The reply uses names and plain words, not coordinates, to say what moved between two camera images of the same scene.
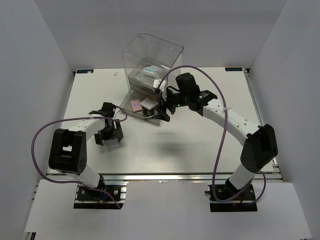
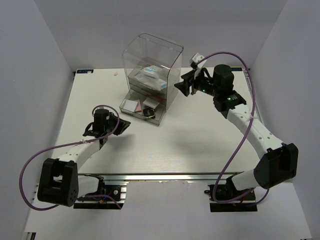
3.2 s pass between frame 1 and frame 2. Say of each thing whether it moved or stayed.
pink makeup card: stayed
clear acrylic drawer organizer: stayed
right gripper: moved
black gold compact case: stayed
